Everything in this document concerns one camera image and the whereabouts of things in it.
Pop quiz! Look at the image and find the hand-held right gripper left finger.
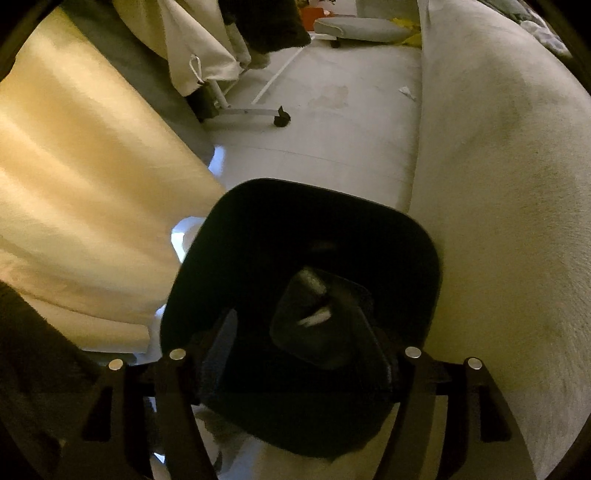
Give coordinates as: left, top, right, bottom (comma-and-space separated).
55, 310, 238, 480

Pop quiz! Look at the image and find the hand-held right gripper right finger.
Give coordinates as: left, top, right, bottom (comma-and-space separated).
365, 323, 539, 480

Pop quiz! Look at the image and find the black trash bin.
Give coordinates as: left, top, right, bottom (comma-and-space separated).
159, 178, 444, 460

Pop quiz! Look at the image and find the dark plastic packet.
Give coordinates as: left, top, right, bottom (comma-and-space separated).
270, 267, 387, 371

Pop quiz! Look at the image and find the dark cloth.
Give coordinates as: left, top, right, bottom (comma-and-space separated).
0, 281, 109, 462

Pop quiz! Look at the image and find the bed with white sheet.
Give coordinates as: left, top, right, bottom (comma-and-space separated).
409, 0, 591, 480

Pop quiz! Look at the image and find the yellow curtain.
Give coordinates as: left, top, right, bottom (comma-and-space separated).
0, 7, 227, 356

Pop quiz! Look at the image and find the white clothes rack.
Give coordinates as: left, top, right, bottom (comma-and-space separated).
203, 46, 293, 128

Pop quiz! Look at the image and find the cream hanging garment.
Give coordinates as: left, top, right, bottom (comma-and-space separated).
113, 0, 252, 97

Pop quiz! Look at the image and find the grey cushioned stool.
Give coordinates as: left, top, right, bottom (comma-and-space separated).
314, 16, 414, 49

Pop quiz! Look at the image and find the black fuzzy garment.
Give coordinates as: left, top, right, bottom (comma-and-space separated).
219, 0, 312, 54

